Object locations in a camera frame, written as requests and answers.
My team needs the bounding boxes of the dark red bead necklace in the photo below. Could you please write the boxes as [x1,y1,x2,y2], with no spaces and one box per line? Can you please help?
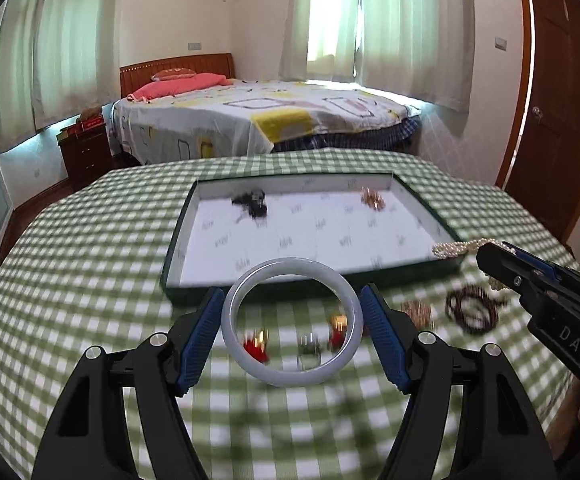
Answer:
[444,284,509,336]

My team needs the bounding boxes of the red and gold pendant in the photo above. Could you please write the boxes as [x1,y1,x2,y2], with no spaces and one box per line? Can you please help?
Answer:
[242,328,269,364]

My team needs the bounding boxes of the white pearl necklace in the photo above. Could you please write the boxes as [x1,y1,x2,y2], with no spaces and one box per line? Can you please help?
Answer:
[432,237,509,291]

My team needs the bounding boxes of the red knot tassel charm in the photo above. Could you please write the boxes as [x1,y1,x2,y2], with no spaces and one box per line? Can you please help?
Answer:
[328,313,347,352]

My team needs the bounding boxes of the silver ring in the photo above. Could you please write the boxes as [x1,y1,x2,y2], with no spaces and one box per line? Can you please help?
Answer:
[295,331,324,372]

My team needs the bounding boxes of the pale jade bangle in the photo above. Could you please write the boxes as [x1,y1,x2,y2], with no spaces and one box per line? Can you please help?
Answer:
[220,257,363,388]

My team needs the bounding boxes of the rose gold pearl brooch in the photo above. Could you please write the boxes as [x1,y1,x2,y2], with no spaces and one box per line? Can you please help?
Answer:
[360,188,385,211]

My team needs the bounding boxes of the black cord pendant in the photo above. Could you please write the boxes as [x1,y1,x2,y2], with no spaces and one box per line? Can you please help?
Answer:
[231,188,268,223]

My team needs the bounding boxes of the dark green jewelry tray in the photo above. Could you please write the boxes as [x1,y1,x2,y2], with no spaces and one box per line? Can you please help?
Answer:
[160,172,462,307]

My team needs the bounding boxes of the brown wooden door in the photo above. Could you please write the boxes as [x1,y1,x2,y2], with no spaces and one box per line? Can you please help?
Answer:
[496,0,580,242]

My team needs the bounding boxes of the dark wooden nightstand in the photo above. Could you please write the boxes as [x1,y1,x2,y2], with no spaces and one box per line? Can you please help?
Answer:
[58,122,115,191]

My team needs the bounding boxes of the red items on nightstand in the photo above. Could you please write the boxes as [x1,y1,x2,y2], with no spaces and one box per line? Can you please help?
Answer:
[56,106,104,143]

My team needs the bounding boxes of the bed with patterned quilt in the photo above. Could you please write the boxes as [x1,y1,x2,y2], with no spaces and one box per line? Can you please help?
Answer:
[111,80,421,165]

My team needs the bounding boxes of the pink pillow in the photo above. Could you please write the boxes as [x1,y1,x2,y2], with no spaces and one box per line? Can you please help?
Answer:
[126,73,233,102]

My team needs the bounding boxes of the right window curtain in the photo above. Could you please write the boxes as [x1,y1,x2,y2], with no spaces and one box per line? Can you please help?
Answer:
[280,0,476,113]

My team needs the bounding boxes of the window curtain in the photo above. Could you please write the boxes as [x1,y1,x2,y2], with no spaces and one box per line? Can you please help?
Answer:
[0,0,120,153]
[280,0,476,113]

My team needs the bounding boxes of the wooden headboard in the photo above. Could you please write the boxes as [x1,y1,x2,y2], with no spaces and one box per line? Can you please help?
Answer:
[119,53,235,98]

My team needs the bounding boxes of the patterned cushion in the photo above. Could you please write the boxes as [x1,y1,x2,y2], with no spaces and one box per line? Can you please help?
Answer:
[151,67,197,81]

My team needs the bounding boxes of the left window curtain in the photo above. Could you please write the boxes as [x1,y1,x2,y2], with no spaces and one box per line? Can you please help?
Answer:
[0,0,120,153]

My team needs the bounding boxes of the white light switch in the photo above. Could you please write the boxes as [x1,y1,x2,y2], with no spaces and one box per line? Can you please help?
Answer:
[494,37,507,51]

